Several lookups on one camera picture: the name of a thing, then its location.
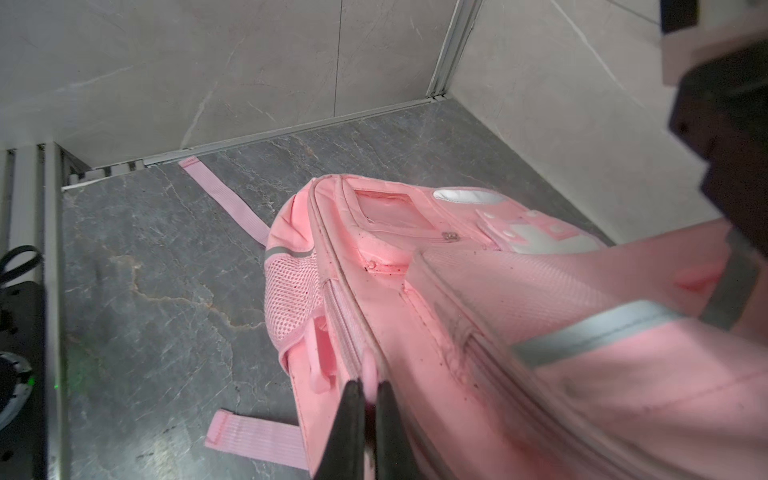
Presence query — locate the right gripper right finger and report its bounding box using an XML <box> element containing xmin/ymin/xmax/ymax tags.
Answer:
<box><xmin>375</xmin><ymin>381</ymin><xmax>423</xmax><ymax>480</ymax></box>

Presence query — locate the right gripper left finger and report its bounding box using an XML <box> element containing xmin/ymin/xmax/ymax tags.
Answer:
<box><xmin>313</xmin><ymin>380</ymin><xmax>366</xmax><ymax>480</ymax></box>

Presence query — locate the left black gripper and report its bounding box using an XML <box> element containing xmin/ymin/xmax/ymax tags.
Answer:
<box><xmin>669</xmin><ymin>41</ymin><xmax>767</xmax><ymax>255</ymax></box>

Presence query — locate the pink school backpack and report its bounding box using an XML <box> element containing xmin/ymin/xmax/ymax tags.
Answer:
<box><xmin>181</xmin><ymin>157</ymin><xmax>767</xmax><ymax>479</ymax></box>

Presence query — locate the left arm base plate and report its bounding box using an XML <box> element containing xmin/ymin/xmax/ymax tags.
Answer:
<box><xmin>1</xmin><ymin>281</ymin><xmax>47</xmax><ymax>479</ymax></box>

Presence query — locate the aluminium mounting rail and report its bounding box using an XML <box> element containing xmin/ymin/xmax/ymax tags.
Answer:
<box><xmin>1</xmin><ymin>142</ymin><xmax>71</xmax><ymax>479</ymax></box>

